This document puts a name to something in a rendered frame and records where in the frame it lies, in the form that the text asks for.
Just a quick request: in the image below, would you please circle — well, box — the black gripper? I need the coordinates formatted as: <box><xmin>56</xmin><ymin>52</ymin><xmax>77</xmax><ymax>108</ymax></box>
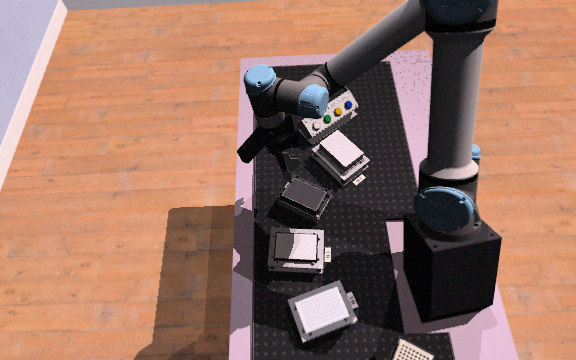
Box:
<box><xmin>259</xmin><ymin>113</ymin><xmax>300</xmax><ymax>183</ymax></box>

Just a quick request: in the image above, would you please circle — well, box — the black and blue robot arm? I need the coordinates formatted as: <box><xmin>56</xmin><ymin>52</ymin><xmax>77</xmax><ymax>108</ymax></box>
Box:
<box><xmin>244</xmin><ymin>0</ymin><xmax>499</xmax><ymax>242</ymax></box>

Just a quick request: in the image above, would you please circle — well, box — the white button panel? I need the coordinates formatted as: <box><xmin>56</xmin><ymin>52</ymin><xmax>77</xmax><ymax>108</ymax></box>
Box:
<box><xmin>297</xmin><ymin>86</ymin><xmax>359</xmax><ymax>145</ymax></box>

